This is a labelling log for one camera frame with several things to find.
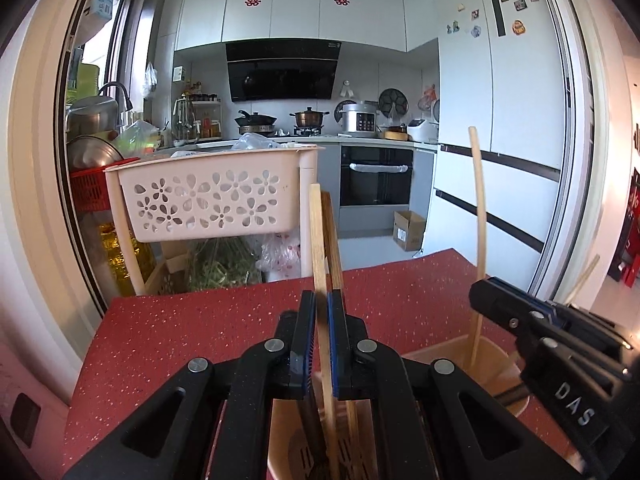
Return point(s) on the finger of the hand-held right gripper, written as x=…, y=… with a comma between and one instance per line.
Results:
x=500, y=307
x=525, y=294

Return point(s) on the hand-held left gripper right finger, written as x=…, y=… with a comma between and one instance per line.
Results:
x=337, y=360

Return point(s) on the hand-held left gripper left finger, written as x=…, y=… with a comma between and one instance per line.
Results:
x=304, y=360

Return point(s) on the white plastic utensil holder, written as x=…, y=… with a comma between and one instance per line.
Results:
x=492, y=360

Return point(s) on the white red plastic bag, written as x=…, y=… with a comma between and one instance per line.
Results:
x=280, y=257

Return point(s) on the red hanging decoration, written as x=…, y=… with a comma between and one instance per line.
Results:
x=630, y=240

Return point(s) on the open cardboard box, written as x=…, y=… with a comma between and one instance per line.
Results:
x=409, y=230

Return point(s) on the bag of green vegetables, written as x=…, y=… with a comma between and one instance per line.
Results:
x=225, y=265

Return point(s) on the small cardboard box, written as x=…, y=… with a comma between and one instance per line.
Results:
x=175, y=275

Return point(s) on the black built-in oven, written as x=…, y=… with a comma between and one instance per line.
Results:
x=375, y=185

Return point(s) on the white floral basket cart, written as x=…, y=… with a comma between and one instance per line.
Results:
x=200, y=200

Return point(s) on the white bread machine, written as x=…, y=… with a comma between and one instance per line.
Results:
x=422, y=131

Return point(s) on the white refrigerator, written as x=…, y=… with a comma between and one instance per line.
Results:
x=510, y=100

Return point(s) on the wooden steamer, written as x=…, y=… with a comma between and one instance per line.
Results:
x=395, y=134

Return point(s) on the yellow oil bottle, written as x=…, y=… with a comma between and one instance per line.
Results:
x=117, y=255

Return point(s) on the black round divided pan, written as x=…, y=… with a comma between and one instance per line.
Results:
x=392, y=101

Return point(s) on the silver rice cooker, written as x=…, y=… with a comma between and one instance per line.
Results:
x=357, y=120

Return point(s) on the steel stockpot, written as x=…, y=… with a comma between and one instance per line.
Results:
x=309, y=119

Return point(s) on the black wok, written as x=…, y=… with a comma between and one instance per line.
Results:
x=256, y=121

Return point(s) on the white spice rack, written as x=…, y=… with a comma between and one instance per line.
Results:
x=207, y=120

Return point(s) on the cluster of fridge magnets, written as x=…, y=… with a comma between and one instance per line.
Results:
x=518, y=27

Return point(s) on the red plastic crate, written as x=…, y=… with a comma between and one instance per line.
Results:
x=90, y=190

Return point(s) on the pink plastic stool stack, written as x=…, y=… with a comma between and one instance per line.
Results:
x=30, y=405

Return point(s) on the green plastic bag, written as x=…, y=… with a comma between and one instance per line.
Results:
x=137, y=137

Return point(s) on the black fridge strip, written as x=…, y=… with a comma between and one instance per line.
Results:
x=498, y=15

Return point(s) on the black range hood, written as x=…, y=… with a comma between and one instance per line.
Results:
x=280, y=75

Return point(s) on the steel pan lid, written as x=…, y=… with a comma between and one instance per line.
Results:
x=92, y=152

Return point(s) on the hanging plastic bag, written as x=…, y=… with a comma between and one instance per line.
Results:
x=150, y=80

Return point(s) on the large steel pot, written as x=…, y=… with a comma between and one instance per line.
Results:
x=92, y=115

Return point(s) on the kitchen faucet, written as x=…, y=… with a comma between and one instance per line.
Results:
x=120, y=90

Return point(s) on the white upper kitchen cabinets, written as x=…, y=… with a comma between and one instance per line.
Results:
x=295, y=10

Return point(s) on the green plastic containers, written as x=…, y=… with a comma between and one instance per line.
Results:
x=85, y=82

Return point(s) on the white wall hook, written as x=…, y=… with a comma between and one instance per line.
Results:
x=348, y=89

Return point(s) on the white wall socket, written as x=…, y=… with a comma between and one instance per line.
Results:
x=178, y=74

